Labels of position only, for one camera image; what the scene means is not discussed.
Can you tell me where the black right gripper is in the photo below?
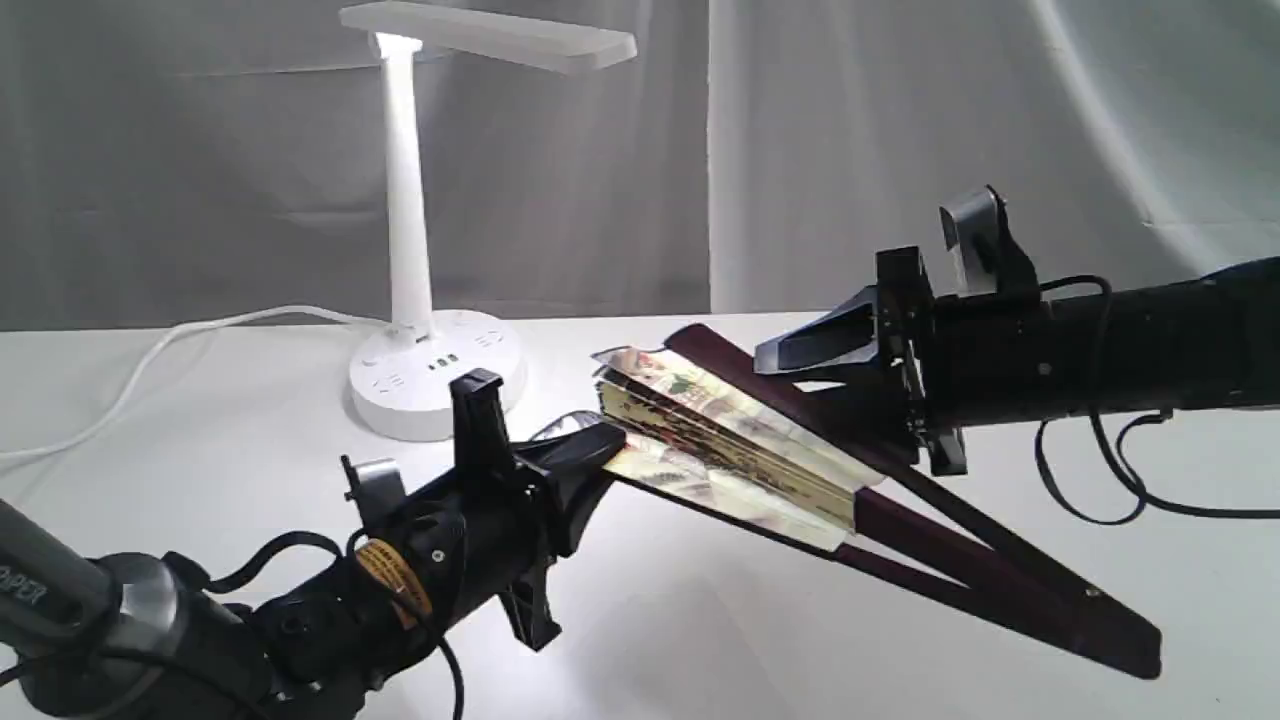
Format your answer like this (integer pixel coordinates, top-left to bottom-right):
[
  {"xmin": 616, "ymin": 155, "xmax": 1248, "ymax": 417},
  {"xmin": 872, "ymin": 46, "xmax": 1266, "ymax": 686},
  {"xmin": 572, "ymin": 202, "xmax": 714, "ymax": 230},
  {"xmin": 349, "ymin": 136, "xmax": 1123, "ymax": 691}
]
[{"xmin": 753, "ymin": 246, "xmax": 1061, "ymax": 477}]

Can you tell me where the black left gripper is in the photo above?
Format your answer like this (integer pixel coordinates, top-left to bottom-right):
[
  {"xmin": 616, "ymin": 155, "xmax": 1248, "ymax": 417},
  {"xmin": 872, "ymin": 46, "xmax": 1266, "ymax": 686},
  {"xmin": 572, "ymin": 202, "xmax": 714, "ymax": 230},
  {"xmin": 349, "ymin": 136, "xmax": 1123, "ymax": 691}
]
[{"xmin": 270, "ymin": 368, "xmax": 626, "ymax": 691}]

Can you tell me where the painted folding paper fan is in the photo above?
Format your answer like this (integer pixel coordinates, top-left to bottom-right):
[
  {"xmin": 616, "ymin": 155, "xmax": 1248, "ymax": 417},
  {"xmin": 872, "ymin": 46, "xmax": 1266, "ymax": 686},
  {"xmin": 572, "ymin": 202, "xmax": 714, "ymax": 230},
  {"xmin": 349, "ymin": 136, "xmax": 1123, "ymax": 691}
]
[{"xmin": 591, "ymin": 323, "xmax": 1164, "ymax": 680}]

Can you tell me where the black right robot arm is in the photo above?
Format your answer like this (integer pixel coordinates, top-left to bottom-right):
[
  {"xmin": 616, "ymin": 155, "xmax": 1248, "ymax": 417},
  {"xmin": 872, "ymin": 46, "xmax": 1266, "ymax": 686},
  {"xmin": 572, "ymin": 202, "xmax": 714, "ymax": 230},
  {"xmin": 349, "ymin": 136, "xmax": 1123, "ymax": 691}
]
[{"xmin": 754, "ymin": 247, "xmax": 1279, "ymax": 477}]

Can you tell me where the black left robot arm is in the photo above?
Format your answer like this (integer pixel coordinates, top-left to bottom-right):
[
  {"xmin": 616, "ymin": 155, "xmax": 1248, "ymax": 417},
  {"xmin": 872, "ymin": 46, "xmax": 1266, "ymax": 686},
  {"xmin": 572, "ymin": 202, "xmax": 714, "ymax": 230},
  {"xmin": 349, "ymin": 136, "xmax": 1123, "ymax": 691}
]
[{"xmin": 1, "ymin": 369, "xmax": 626, "ymax": 719}]

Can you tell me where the white desk lamp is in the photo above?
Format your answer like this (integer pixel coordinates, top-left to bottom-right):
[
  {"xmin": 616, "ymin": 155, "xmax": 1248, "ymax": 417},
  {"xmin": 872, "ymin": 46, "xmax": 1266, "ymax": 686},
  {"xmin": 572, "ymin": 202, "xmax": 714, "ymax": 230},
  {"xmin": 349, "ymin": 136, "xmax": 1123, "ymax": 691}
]
[{"xmin": 338, "ymin": 1, "xmax": 637, "ymax": 443}]

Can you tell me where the grey backdrop curtain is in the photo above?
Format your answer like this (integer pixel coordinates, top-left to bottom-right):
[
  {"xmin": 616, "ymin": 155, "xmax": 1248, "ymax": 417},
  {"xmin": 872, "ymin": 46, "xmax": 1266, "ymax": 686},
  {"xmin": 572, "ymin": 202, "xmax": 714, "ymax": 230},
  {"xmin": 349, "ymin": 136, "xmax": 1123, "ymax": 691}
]
[{"xmin": 1, "ymin": 1, "xmax": 1279, "ymax": 331}]

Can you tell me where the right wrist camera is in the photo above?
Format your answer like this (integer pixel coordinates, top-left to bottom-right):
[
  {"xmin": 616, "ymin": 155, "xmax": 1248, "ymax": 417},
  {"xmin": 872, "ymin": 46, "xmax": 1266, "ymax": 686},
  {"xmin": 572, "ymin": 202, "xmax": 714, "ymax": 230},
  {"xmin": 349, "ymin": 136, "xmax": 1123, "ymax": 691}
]
[{"xmin": 940, "ymin": 184, "xmax": 1041, "ymax": 297}]

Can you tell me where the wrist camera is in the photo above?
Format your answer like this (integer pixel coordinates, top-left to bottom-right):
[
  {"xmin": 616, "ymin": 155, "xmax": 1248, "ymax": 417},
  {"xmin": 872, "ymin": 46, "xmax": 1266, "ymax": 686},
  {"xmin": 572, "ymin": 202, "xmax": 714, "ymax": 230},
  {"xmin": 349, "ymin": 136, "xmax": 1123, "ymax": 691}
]
[
  {"xmin": 940, "ymin": 184, "xmax": 1041, "ymax": 297},
  {"xmin": 340, "ymin": 455, "xmax": 406, "ymax": 528}
]

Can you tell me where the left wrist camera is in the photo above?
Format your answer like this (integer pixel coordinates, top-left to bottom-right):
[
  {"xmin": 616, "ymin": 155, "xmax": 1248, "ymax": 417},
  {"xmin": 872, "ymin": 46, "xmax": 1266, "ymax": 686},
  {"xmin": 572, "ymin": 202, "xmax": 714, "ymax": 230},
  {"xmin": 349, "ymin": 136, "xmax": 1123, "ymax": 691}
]
[{"xmin": 340, "ymin": 455, "xmax": 406, "ymax": 528}]

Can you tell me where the white power cable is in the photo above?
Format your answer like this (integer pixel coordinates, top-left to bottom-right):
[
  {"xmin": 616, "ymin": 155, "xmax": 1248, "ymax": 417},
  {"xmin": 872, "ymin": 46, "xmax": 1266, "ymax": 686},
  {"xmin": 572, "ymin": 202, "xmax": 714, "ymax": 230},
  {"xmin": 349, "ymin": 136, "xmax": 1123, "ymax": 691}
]
[{"xmin": 0, "ymin": 305, "xmax": 387, "ymax": 466}]

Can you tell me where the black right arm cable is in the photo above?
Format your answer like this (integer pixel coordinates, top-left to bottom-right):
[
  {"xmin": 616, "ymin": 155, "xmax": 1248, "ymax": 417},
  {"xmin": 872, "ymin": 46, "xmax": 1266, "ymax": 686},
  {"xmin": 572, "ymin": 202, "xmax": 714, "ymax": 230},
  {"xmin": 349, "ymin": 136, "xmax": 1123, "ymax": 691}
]
[{"xmin": 1036, "ymin": 275, "xmax": 1280, "ymax": 527}]

